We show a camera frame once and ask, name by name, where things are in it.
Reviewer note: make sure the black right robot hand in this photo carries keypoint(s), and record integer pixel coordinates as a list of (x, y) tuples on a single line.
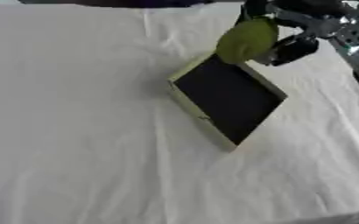
[(296, 49)]

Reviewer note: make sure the green round toy fruit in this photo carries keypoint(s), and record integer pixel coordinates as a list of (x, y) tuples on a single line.
[(246, 40)]

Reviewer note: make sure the tan box with black inside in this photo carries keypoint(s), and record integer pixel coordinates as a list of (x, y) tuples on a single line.
[(228, 96)]

